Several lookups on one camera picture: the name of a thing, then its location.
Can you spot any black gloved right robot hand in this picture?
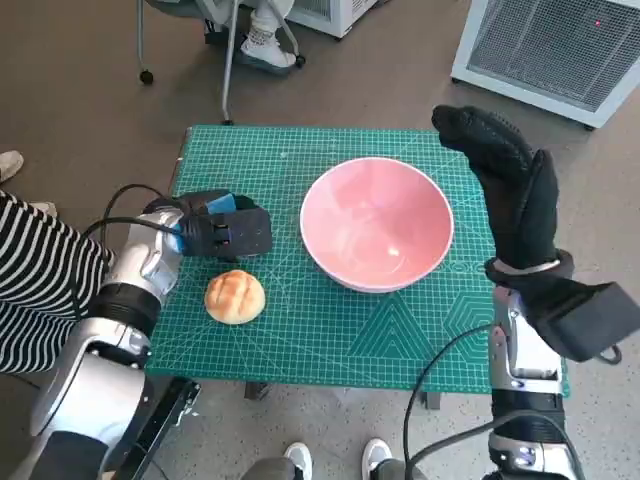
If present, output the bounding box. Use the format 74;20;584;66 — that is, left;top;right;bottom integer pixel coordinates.
430;104;560;271

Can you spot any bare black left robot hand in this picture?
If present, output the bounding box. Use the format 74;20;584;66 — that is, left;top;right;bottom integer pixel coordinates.
187;189;270;215

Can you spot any round bread bun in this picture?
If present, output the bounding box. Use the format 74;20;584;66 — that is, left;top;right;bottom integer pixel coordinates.
204;268;267;325

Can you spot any pink bowl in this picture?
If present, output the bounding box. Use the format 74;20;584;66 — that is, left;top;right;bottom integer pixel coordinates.
299;157;455;295

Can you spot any grey office chair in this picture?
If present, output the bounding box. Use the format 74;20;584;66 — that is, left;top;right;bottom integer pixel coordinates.
135;0;307;126

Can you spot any white appliance with metal grille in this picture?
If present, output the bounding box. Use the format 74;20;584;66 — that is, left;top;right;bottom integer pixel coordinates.
449;0;640;132

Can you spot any person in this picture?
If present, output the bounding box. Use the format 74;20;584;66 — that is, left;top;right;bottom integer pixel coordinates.
0;149;116;374
244;439;406;480
239;0;300;70

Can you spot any green cutting mat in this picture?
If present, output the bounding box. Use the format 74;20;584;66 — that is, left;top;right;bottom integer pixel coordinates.
144;124;571;399

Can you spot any white cabinet appliance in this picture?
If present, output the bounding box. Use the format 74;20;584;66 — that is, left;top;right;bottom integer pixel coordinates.
284;0;384;39

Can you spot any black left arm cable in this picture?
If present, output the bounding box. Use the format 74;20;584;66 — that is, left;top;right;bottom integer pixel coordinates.
79;183;174;321

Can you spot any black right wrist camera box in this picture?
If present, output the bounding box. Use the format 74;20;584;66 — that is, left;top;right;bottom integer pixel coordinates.
519;279;634;363

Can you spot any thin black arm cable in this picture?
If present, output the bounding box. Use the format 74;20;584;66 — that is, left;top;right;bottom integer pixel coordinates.
401;323;496;480

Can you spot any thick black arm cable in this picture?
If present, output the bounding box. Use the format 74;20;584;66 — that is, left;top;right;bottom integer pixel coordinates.
408;409;585;480

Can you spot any black metal rail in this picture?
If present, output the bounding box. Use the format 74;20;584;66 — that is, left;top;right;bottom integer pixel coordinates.
102;377;201;480

